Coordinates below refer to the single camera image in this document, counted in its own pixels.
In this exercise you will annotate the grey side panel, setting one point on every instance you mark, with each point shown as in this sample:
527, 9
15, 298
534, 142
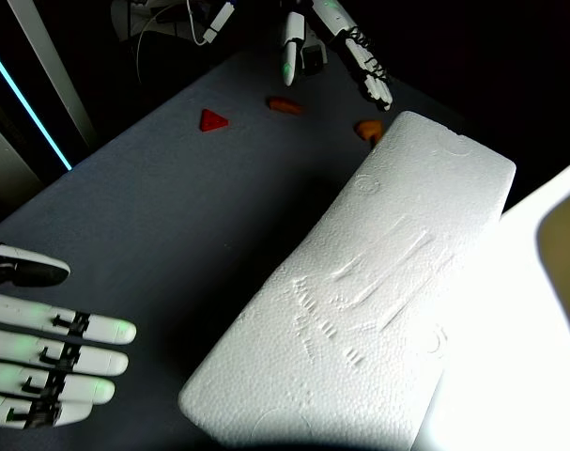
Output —
3, 160

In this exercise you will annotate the red triangular toy block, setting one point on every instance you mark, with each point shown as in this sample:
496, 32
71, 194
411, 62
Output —
213, 122

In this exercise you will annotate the white styrofoam lid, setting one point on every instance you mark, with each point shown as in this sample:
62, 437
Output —
359, 282

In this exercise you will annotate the white upright post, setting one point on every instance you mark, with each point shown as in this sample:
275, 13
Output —
50, 61

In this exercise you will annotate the orange toy carrot piece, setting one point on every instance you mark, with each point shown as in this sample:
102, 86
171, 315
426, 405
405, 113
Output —
284, 105

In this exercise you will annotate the white plug adapter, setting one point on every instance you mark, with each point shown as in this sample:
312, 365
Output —
219, 22

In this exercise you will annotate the yellow triangular toy block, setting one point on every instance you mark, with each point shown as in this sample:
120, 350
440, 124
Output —
369, 128

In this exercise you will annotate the large white rounded housing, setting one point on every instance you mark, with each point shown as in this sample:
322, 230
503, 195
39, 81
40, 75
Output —
500, 329

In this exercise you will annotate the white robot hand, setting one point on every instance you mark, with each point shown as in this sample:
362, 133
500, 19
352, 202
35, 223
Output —
334, 16
12, 347

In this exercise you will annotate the cyan light strip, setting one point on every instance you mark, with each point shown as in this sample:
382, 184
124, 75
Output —
26, 105

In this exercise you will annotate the grey table cloth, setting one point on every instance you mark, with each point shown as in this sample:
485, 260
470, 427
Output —
148, 211

